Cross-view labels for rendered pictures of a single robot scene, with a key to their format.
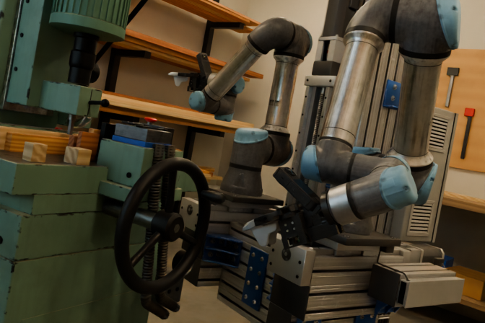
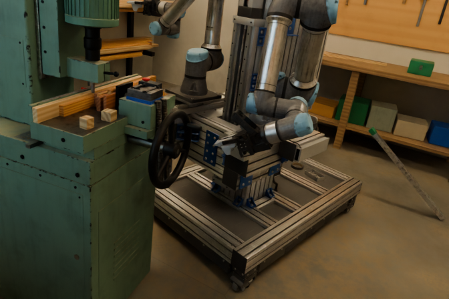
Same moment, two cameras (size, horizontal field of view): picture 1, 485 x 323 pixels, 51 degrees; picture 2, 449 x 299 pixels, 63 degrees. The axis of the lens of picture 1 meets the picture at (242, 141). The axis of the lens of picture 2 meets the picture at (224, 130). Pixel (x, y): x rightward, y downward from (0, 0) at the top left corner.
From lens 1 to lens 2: 43 cm
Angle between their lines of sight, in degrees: 24
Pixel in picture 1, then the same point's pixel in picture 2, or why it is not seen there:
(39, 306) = (105, 201)
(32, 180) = (91, 142)
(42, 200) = (98, 150)
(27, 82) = (57, 62)
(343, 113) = (269, 74)
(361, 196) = (284, 131)
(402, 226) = not seen: hidden behind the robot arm
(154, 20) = not seen: outside the picture
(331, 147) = (263, 96)
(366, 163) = (284, 105)
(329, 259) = not seen: hidden behind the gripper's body
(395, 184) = (302, 126)
